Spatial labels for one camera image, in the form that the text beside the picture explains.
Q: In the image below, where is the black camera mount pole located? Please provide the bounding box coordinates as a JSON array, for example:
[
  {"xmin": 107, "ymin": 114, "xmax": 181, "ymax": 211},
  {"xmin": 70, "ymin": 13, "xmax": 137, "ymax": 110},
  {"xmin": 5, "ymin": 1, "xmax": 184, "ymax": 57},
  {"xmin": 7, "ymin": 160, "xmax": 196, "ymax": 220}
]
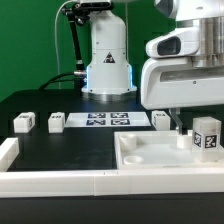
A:
[{"xmin": 62, "ymin": 4, "xmax": 89, "ymax": 75}]

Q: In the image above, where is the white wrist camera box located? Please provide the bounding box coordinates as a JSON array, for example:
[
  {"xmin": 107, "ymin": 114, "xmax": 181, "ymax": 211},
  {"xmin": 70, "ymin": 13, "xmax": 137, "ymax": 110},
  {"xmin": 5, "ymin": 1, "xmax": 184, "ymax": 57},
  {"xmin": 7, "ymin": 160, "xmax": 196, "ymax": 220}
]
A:
[{"xmin": 146, "ymin": 27, "xmax": 200, "ymax": 58}]

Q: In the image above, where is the white fence bar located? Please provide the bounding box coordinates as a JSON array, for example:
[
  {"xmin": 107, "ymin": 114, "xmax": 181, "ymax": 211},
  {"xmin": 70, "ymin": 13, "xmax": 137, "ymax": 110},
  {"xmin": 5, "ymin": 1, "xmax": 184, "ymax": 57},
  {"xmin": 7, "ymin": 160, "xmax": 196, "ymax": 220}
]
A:
[
  {"xmin": 0, "ymin": 138, "xmax": 19, "ymax": 172},
  {"xmin": 0, "ymin": 167, "xmax": 224, "ymax": 198}
]

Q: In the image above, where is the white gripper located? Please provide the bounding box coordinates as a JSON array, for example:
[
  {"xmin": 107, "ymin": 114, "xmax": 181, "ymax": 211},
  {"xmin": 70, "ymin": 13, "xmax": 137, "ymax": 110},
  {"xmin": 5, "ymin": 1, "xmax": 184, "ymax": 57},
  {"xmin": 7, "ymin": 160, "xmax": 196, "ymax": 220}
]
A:
[{"xmin": 140, "ymin": 57, "xmax": 224, "ymax": 134}]

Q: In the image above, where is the white left fence bar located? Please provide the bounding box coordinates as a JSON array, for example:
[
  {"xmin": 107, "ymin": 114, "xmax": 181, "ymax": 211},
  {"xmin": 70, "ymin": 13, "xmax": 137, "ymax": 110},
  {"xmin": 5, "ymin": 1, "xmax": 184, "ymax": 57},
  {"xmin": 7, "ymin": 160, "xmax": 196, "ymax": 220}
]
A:
[{"xmin": 0, "ymin": 138, "xmax": 19, "ymax": 172}]

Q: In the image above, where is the white square table top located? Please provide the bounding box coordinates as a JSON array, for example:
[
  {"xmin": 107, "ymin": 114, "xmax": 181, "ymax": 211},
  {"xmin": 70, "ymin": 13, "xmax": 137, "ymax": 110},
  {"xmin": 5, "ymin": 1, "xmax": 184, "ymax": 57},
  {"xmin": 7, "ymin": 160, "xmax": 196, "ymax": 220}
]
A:
[{"xmin": 114, "ymin": 131, "xmax": 224, "ymax": 170}]

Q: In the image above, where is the black cable bundle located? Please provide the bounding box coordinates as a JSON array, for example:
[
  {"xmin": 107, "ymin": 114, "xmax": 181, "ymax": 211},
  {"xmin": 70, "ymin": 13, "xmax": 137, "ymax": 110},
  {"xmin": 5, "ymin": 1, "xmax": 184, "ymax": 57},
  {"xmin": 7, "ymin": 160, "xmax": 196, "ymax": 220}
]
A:
[{"xmin": 38, "ymin": 71, "xmax": 88, "ymax": 92}]

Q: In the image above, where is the white front fence bar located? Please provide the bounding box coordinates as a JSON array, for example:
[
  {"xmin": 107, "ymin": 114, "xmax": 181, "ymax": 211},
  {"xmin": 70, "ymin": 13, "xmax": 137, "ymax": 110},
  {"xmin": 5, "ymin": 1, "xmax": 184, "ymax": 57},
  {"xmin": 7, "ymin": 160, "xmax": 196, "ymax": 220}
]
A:
[{"xmin": 0, "ymin": 167, "xmax": 224, "ymax": 198}]

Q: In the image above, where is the white marker sheet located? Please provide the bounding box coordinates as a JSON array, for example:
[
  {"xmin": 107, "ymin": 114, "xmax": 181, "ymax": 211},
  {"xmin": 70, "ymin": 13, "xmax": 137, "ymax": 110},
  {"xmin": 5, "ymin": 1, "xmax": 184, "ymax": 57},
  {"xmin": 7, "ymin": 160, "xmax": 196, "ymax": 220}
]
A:
[{"xmin": 66, "ymin": 112, "xmax": 150, "ymax": 127}]

